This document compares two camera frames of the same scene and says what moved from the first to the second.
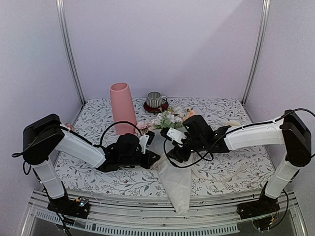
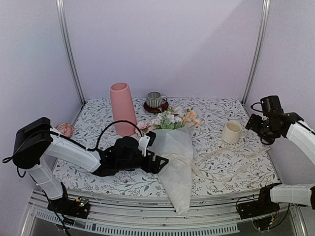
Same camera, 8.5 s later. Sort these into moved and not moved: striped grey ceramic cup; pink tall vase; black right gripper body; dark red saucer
Moved: black right gripper body
Not moved: striped grey ceramic cup; pink tall vase; dark red saucer
